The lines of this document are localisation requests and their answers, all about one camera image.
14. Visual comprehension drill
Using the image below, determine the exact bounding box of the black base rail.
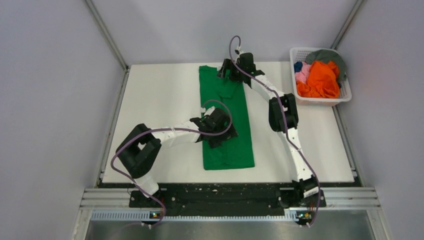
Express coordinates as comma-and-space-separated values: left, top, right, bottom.
129, 183, 327, 217

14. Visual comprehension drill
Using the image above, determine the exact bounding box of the white cable duct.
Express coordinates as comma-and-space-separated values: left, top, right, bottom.
90, 210, 299, 222

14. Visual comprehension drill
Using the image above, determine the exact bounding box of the corner aluminium post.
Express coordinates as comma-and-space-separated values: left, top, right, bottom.
82, 0, 129, 72
330, 0, 367, 50

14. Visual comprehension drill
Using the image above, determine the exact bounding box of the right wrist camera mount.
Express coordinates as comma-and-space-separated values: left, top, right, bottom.
234, 47, 245, 58

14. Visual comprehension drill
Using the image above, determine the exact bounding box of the dark blue garment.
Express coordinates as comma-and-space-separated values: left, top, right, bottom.
293, 61, 304, 73

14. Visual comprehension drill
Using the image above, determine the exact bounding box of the orange t-shirt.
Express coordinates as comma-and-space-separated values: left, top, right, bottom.
295, 61, 340, 99

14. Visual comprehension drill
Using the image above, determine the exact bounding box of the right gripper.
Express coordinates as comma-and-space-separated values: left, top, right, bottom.
215, 59, 245, 83

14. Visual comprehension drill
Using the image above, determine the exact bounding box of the right corner aluminium post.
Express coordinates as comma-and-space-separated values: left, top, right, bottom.
330, 0, 367, 50

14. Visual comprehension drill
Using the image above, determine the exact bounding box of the left corner aluminium post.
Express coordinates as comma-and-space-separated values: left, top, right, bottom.
82, 0, 129, 72

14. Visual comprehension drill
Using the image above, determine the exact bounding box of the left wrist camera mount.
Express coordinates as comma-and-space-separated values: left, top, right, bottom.
200, 106, 216, 117

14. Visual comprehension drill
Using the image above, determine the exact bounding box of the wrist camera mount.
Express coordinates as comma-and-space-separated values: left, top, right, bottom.
234, 47, 245, 58
200, 106, 216, 117

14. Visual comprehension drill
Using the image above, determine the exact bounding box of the green t-shirt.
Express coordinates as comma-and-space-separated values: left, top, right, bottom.
198, 65, 255, 171

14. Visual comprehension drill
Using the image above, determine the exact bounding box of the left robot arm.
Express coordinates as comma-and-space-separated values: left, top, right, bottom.
112, 106, 238, 207

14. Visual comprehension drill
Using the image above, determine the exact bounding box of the grey-green garment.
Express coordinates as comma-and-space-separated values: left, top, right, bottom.
304, 49, 347, 82

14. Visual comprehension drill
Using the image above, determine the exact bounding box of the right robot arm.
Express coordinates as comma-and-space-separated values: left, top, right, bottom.
217, 50, 323, 206

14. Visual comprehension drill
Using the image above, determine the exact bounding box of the pink garment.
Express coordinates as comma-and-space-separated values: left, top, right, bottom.
294, 62, 311, 84

